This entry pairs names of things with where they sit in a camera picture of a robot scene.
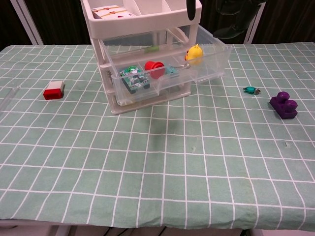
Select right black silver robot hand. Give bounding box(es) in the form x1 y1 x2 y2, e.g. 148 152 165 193
186 0 268 40

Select clear plastic drawer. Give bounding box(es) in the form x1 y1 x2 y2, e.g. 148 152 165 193
99 24 234 107
109 85 192 116

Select yellow toy duck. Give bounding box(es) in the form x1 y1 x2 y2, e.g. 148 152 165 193
184 43 204 65

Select white drawer organizer box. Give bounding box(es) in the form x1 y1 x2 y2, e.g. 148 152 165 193
80 0 203 116

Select teal binder clip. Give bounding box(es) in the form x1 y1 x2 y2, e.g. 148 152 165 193
164 63 190 77

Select small light green piece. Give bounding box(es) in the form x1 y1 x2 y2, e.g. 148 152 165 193
144 45 161 54

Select red plastic cap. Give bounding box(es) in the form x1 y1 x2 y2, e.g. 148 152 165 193
144 60 165 80

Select purple toy brick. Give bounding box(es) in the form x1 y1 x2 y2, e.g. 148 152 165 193
269 91 299 120

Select green circuit board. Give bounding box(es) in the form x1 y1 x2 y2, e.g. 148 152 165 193
120 65 151 95

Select hearts playing cards stack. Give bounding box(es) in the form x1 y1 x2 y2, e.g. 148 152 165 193
91 5 137 19

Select green checked tablecloth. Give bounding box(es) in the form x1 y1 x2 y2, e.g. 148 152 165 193
0 42 315 232

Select red and white block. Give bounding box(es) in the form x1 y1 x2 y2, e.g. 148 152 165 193
43 80 66 101

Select white metal frame post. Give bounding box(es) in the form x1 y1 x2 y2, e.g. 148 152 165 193
243 1 267 45
9 0 44 46

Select small teal keychain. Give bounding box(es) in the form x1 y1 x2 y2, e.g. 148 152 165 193
243 86 262 95

